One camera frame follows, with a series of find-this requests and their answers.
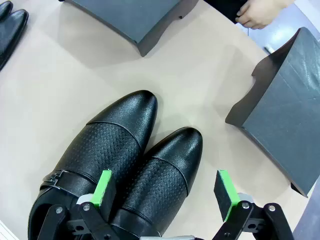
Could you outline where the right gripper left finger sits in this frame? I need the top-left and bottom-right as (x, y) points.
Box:
(43, 169), (118, 240)

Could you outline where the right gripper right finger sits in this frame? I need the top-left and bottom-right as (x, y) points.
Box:
(212, 169), (295, 240)

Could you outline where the black leather buckle shoe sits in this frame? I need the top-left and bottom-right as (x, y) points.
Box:
(0, 0), (14, 21)
(27, 89), (159, 240)
(107, 126), (204, 238)
(0, 9), (30, 72)

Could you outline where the person's black clothing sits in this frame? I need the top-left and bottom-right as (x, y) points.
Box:
(202, 0), (249, 25)

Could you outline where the person's hand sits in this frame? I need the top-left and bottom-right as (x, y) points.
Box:
(235, 0), (295, 30)

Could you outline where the grey shoebox at right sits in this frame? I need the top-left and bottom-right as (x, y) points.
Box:
(224, 26), (320, 199)

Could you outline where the grey shoebox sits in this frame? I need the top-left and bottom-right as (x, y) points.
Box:
(224, 26), (320, 199)
(58, 0), (200, 58)

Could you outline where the white paper sheet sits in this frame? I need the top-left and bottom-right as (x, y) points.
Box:
(0, 219), (16, 240)

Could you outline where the grey shoebox at top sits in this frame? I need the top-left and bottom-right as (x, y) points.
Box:
(58, 0), (200, 58)

